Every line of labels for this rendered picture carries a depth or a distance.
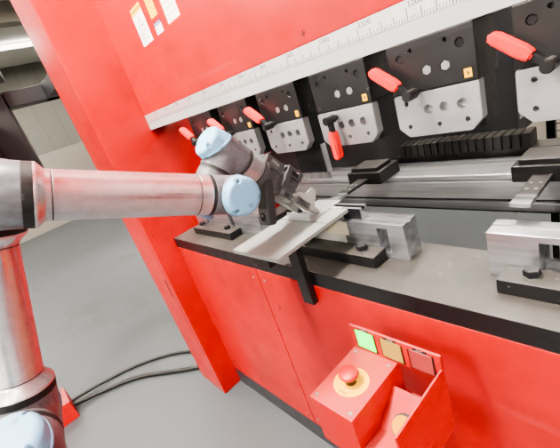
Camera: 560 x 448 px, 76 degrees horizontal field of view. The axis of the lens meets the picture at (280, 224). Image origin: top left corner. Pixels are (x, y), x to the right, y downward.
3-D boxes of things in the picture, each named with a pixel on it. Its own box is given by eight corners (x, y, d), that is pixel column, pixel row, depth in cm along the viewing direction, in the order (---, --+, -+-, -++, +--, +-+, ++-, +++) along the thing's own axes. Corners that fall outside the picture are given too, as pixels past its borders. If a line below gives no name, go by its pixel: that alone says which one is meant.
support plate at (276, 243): (234, 252, 94) (232, 249, 93) (300, 209, 108) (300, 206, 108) (277, 263, 80) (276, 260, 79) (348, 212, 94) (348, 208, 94)
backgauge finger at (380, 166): (319, 204, 108) (315, 189, 106) (368, 172, 122) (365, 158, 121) (351, 205, 99) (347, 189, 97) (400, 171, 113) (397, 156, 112)
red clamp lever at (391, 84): (367, 68, 64) (412, 95, 61) (380, 63, 67) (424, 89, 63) (364, 77, 66) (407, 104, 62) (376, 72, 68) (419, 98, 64)
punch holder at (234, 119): (234, 158, 116) (215, 108, 110) (253, 149, 121) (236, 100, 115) (262, 155, 105) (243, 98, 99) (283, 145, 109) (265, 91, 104)
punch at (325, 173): (303, 180, 102) (293, 148, 99) (308, 177, 103) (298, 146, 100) (330, 180, 95) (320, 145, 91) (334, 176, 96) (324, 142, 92)
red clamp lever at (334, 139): (332, 161, 81) (321, 118, 77) (343, 155, 83) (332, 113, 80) (339, 161, 79) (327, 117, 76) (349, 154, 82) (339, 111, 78)
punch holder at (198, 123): (204, 162, 131) (186, 117, 126) (222, 154, 136) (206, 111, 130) (226, 159, 120) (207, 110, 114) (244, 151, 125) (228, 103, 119)
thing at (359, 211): (307, 215, 108) (304, 206, 107) (314, 211, 109) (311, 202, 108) (362, 219, 92) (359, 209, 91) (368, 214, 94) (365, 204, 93)
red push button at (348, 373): (338, 387, 71) (333, 373, 70) (349, 373, 73) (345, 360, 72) (354, 396, 68) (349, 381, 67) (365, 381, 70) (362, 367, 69)
